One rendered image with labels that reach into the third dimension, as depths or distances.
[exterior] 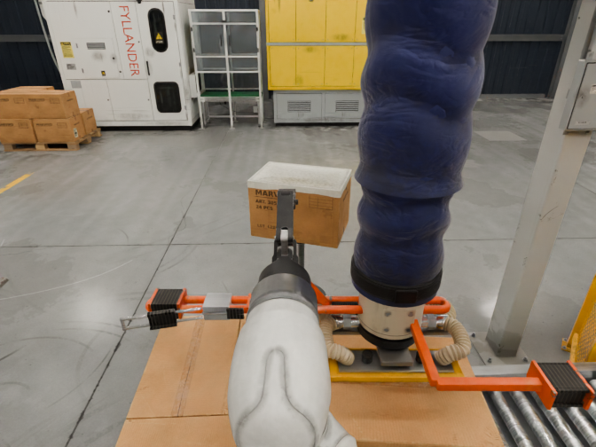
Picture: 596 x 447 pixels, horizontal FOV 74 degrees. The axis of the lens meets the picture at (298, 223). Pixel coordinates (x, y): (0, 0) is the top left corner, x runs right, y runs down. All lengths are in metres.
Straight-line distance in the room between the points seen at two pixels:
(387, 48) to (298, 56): 7.34
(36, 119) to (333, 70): 5.22
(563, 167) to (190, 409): 2.04
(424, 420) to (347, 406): 0.21
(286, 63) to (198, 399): 7.01
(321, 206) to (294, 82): 5.88
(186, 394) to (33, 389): 1.31
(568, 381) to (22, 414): 2.57
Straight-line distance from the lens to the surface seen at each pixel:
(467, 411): 1.31
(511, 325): 2.79
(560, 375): 1.03
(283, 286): 0.49
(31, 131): 7.87
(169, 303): 1.10
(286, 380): 0.38
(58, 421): 2.70
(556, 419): 1.97
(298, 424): 0.38
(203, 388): 1.83
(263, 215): 2.58
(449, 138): 0.81
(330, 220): 2.46
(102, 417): 2.61
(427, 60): 0.77
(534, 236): 2.46
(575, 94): 2.19
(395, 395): 1.29
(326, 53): 8.14
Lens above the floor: 1.91
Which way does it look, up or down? 27 degrees down
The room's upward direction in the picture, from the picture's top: straight up
